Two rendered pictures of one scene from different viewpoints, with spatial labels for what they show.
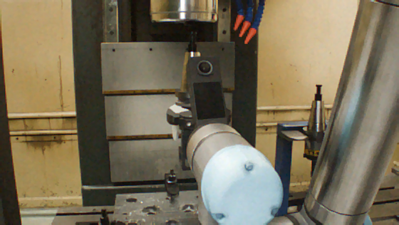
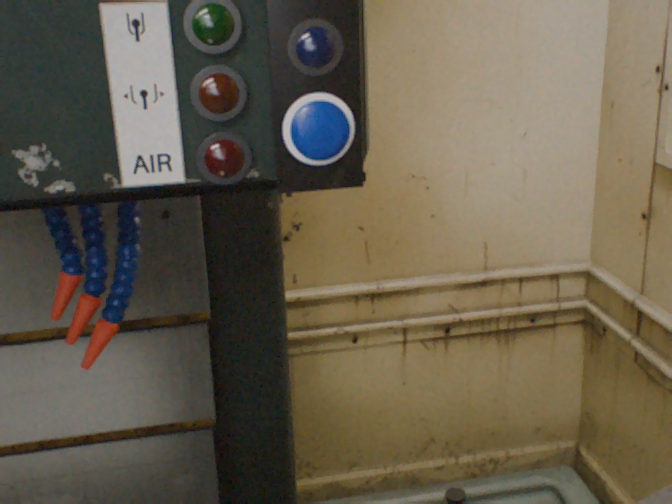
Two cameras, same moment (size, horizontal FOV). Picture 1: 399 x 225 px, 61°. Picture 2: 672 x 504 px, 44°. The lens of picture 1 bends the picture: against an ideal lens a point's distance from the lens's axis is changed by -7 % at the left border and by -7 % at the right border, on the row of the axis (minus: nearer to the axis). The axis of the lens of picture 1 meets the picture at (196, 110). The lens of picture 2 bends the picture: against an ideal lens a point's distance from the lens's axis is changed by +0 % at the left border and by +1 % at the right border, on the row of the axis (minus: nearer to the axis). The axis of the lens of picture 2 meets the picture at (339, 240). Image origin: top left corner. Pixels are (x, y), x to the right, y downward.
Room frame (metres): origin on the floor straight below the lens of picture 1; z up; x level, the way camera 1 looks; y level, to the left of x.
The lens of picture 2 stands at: (0.31, -0.29, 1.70)
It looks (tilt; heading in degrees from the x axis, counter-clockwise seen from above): 19 degrees down; 359
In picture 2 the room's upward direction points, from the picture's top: 2 degrees counter-clockwise
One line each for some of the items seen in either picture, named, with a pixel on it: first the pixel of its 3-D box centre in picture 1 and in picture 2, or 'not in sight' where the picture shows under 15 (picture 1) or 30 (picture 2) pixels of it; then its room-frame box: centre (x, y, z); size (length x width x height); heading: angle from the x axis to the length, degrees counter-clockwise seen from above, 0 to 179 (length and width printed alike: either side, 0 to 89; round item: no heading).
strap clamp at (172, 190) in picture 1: (172, 191); not in sight; (1.02, 0.08, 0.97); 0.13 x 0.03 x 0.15; 9
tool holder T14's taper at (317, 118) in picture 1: (317, 114); not in sight; (0.79, -0.27, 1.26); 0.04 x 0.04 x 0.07
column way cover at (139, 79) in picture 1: (169, 112); (38, 385); (1.31, 0.10, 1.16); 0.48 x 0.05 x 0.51; 99
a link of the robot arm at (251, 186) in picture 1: (234, 181); not in sight; (0.36, -0.04, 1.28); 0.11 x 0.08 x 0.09; 9
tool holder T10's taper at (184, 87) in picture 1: (192, 70); not in sight; (0.65, 0.01, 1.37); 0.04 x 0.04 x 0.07
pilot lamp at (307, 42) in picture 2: not in sight; (315, 47); (0.72, -0.29, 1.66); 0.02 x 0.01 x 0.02; 99
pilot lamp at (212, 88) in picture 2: not in sight; (218, 93); (0.71, -0.25, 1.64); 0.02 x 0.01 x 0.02; 99
